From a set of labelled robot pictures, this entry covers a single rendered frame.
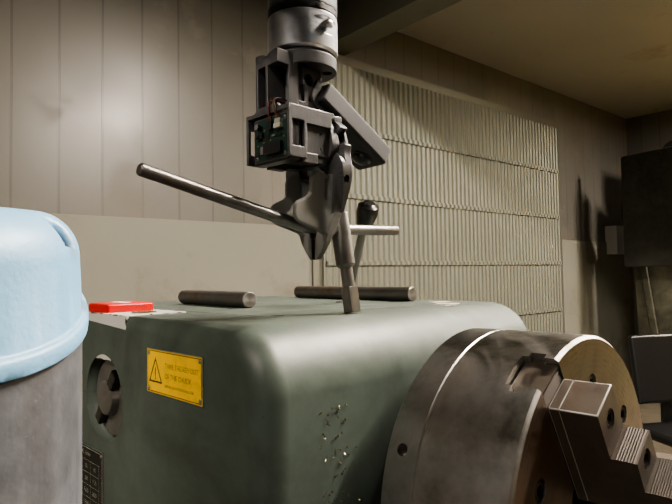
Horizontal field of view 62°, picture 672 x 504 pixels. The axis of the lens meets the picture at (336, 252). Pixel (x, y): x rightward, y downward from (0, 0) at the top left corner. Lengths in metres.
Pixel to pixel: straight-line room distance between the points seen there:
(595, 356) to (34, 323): 0.51
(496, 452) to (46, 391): 0.36
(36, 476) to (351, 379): 0.37
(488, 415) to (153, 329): 0.35
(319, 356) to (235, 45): 3.13
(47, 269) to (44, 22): 2.97
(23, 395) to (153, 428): 0.45
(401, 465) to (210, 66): 3.06
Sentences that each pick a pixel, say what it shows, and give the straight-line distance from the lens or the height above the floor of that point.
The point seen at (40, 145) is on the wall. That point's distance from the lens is 2.98.
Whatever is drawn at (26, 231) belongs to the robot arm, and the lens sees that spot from 0.20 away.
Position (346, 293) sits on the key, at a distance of 0.62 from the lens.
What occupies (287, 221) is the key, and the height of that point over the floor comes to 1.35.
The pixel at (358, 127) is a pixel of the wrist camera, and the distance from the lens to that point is 0.63.
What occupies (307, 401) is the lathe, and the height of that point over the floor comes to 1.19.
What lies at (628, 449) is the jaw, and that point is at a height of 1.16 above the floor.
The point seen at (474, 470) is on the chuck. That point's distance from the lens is 0.49.
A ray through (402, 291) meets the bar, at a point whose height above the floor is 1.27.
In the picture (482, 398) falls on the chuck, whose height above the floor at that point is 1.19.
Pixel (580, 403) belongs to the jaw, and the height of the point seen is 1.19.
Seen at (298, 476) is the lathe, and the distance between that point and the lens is 0.51.
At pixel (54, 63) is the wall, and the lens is 3.10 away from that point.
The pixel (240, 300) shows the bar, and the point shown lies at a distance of 0.77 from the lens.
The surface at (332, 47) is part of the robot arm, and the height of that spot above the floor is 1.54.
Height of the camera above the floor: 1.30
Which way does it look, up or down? 2 degrees up
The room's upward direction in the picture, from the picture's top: 1 degrees counter-clockwise
